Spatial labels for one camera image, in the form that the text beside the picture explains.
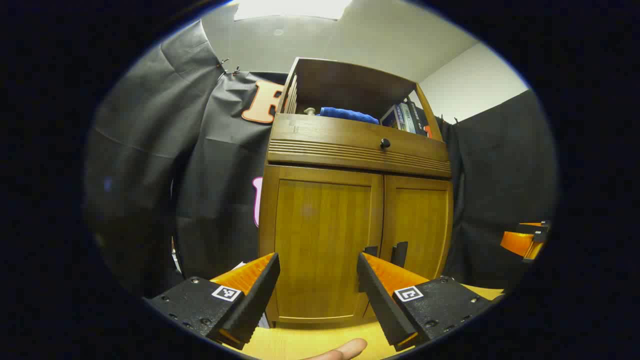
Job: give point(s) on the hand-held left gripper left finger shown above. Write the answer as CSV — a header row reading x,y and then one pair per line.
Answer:
x,y
255,300

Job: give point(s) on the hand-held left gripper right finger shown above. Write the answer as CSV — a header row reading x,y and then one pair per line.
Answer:
x,y
382,305

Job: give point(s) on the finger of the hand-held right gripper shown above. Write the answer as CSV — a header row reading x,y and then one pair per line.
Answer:
x,y
517,243

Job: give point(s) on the wooden cabinet door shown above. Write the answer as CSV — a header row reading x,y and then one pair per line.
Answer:
x,y
320,240
422,225

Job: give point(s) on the brown wooden shoe cabinet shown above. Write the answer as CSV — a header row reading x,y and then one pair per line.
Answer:
x,y
350,85

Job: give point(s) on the black backdrop cloth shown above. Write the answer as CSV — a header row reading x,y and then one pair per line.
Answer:
x,y
215,200

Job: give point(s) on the row of upright books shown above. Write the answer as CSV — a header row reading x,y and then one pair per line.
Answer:
x,y
402,117

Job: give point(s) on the blue folded cloth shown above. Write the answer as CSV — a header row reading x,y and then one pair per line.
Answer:
x,y
350,116

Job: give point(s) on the small beige object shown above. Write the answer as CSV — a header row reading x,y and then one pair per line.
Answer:
x,y
310,111

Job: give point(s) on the ceiling light panel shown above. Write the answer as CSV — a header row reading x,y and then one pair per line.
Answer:
x,y
292,9

